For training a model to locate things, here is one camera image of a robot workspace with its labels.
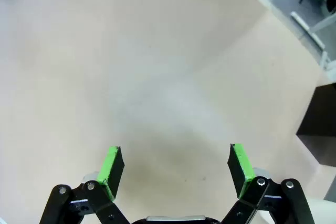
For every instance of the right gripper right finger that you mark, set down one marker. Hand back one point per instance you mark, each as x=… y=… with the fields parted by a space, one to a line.
x=242 y=169

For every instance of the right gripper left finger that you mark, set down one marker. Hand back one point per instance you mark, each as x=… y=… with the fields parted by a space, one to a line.
x=106 y=171

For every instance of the dark box at table edge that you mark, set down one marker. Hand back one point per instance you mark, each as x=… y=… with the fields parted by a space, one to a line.
x=320 y=119

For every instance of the white aluminium frame bar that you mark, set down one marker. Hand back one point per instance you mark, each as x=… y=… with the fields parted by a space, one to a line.
x=309 y=31

